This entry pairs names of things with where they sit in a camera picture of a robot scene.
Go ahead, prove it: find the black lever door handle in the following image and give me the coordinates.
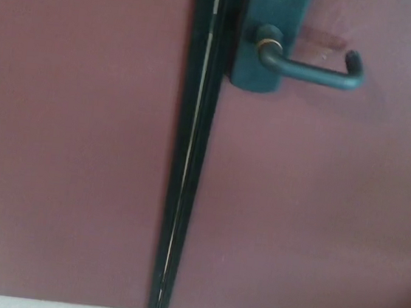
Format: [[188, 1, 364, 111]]
[[250, 22, 371, 93]]

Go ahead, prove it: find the black door edge seal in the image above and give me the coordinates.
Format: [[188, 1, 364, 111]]
[[146, 0, 221, 308], [157, 0, 243, 308]]

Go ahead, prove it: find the plain maroon door leaf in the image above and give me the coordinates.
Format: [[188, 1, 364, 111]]
[[0, 0, 198, 308]]

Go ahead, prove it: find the maroon door leaf with handle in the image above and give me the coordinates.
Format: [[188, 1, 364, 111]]
[[167, 0, 411, 308]]

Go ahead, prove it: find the black handle backplate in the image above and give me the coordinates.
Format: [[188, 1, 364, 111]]
[[229, 0, 311, 97]]

